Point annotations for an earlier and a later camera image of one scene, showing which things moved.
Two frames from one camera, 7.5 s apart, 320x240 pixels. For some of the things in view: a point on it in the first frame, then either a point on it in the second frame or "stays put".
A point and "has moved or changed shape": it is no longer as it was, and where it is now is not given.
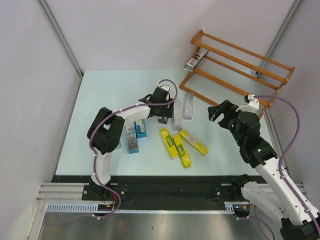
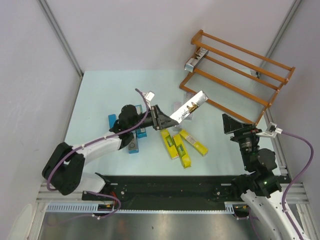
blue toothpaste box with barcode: [140, 128] stays put
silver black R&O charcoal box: [189, 66] stays put
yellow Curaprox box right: [194, 142] stays put
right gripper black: [226, 107] → [249, 131]
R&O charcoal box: [163, 121] has moved or changed shape
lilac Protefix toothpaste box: [188, 101] stays put
